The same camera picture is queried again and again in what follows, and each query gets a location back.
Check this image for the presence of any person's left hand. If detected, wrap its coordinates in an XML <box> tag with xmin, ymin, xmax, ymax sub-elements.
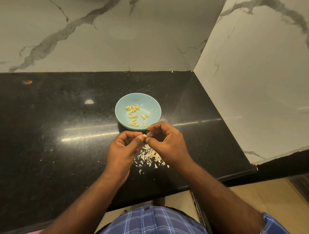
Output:
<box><xmin>105</xmin><ymin>130</ymin><xmax>147</xmax><ymax>183</ymax></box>

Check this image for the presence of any person's right hand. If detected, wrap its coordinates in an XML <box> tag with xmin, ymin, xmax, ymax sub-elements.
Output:
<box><xmin>145</xmin><ymin>121</ymin><xmax>194</xmax><ymax>170</ymax></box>

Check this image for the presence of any pile of garlic skins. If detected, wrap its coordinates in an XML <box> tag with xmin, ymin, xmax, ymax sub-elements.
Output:
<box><xmin>133</xmin><ymin>145</ymin><xmax>171</xmax><ymax>175</ymax></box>

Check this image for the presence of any light blue bowl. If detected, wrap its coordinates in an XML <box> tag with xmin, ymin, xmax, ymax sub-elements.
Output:
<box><xmin>115</xmin><ymin>93</ymin><xmax>162</xmax><ymax>131</ymax></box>

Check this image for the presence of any cluster of peeled garlic cloves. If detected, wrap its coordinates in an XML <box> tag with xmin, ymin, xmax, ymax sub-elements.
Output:
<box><xmin>125</xmin><ymin>104</ymin><xmax>151</xmax><ymax>127</ymax></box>

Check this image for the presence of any person's right forearm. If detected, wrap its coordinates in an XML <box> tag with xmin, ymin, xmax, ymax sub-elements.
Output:
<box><xmin>180</xmin><ymin>158</ymin><xmax>265</xmax><ymax>234</ymax></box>

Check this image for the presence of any person's left forearm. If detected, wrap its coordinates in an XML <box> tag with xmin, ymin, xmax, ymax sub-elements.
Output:
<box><xmin>41</xmin><ymin>170</ymin><xmax>125</xmax><ymax>234</ymax></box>

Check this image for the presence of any blue plaid shirt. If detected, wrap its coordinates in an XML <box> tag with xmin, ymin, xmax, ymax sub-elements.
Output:
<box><xmin>100</xmin><ymin>205</ymin><xmax>290</xmax><ymax>234</ymax></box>

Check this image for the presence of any black cabinet trim strip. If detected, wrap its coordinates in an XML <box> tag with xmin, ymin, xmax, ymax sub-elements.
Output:
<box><xmin>191</xmin><ymin>190</ymin><xmax>213</xmax><ymax>234</ymax></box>

